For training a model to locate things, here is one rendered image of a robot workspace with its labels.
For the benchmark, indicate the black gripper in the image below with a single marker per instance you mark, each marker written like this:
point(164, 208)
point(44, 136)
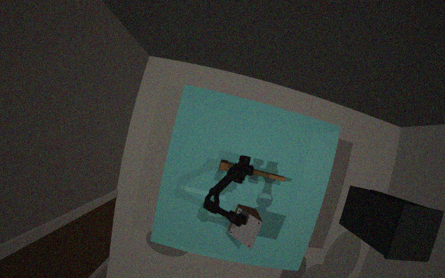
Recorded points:
point(238, 180)

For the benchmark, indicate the brown wooden post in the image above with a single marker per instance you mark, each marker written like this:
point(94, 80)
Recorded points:
point(224, 165)

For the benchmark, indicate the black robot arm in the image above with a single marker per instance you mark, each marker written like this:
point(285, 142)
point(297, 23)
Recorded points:
point(238, 171)

